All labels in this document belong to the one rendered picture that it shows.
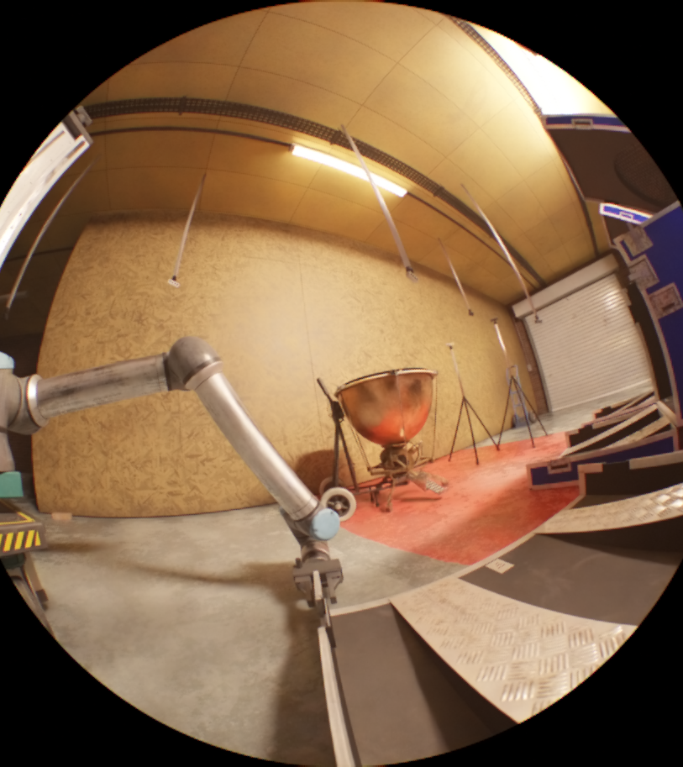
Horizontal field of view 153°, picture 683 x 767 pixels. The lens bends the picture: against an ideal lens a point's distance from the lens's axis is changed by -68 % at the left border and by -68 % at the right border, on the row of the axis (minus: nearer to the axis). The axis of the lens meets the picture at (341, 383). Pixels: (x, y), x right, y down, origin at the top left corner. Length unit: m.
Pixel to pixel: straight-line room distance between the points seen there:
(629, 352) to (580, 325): 1.50
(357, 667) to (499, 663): 0.25
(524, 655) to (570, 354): 7.04
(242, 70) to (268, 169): 1.22
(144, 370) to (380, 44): 2.89
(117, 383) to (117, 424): 1.55
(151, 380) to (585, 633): 1.01
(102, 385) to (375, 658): 0.87
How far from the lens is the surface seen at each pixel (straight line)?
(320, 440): 2.38
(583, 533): 0.84
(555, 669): 0.42
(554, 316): 7.45
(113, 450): 2.31
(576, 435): 2.20
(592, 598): 0.65
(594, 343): 7.22
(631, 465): 1.09
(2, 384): 0.79
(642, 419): 1.89
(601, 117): 1.80
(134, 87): 3.08
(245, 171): 3.17
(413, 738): 0.46
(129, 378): 0.77
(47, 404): 0.86
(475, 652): 0.47
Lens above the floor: 0.45
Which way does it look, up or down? 13 degrees up
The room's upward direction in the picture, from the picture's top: 9 degrees counter-clockwise
